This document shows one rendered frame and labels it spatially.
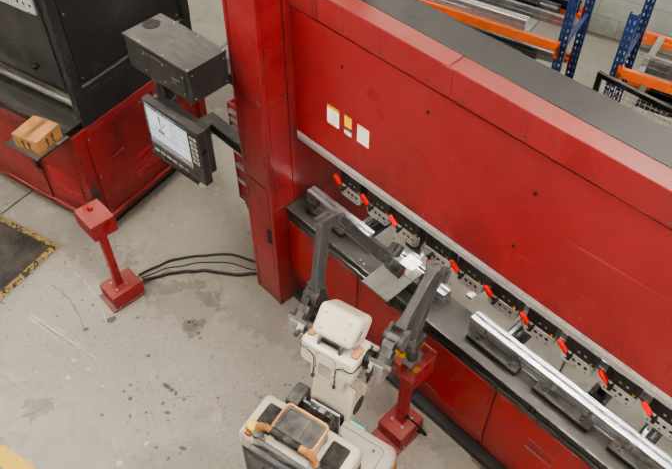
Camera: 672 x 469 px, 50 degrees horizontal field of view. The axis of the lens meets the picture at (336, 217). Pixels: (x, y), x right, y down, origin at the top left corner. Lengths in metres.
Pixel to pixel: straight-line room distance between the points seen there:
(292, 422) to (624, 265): 1.58
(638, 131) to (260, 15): 1.70
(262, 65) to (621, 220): 1.79
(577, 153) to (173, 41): 2.00
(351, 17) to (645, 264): 1.52
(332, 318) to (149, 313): 2.08
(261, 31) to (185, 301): 2.18
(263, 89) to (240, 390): 1.89
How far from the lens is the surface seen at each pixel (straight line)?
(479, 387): 3.77
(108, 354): 4.83
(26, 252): 5.55
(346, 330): 3.08
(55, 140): 4.74
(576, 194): 2.74
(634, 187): 2.57
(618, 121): 2.71
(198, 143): 3.66
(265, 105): 3.65
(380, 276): 3.71
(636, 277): 2.81
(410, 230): 3.56
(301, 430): 3.35
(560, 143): 2.64
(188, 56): 3.54
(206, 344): 4.73
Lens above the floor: 3.90
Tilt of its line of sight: 47 degrees down
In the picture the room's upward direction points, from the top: straight up
